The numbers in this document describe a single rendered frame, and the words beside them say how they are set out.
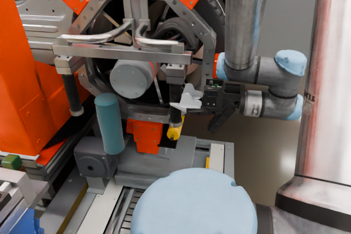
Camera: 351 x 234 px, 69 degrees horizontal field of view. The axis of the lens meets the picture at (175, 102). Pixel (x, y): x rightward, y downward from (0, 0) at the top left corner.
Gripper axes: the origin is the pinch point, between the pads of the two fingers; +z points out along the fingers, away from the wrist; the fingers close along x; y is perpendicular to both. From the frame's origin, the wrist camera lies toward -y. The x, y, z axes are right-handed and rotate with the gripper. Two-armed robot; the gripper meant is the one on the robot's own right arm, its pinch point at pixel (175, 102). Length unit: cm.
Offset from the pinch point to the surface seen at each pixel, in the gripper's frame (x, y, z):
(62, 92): -25, -16, 55
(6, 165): 17, -19, 51
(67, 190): -13, -70, 60
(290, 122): -112, -82, -74
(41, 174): -7, -53, 66
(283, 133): -96, -83, -66
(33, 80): -10, -3, 56
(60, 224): 5, -70, 53
